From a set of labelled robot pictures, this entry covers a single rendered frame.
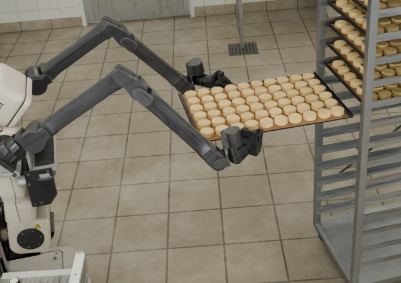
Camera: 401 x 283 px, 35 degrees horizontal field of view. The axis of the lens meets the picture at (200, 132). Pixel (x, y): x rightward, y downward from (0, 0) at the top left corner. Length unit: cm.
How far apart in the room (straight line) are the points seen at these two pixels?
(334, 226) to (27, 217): 154
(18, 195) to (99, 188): 145
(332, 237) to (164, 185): 114
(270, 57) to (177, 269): 252
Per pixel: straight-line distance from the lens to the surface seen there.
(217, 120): 237
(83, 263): 206
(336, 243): 315
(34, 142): 213
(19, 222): 251
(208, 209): 360
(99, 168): 407
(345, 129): 298
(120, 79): 204
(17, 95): 224
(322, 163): 304
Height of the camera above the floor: 225
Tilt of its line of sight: 32 degrees down
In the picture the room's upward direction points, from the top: 5 degrees counter-clockwise
